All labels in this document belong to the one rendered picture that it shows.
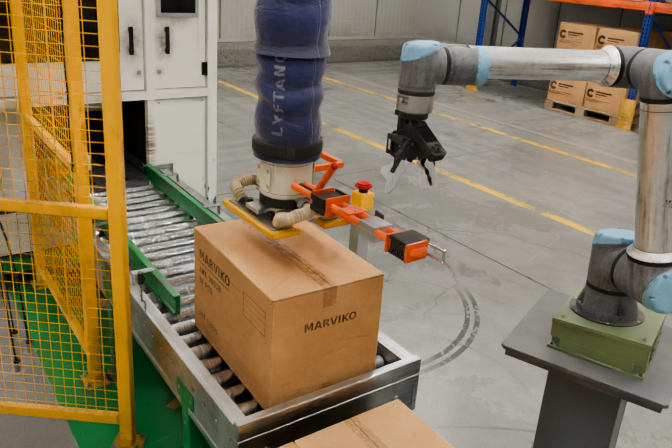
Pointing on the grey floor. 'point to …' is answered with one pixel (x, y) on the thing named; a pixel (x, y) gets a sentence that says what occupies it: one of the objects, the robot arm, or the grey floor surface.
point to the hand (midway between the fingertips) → (411, 191)
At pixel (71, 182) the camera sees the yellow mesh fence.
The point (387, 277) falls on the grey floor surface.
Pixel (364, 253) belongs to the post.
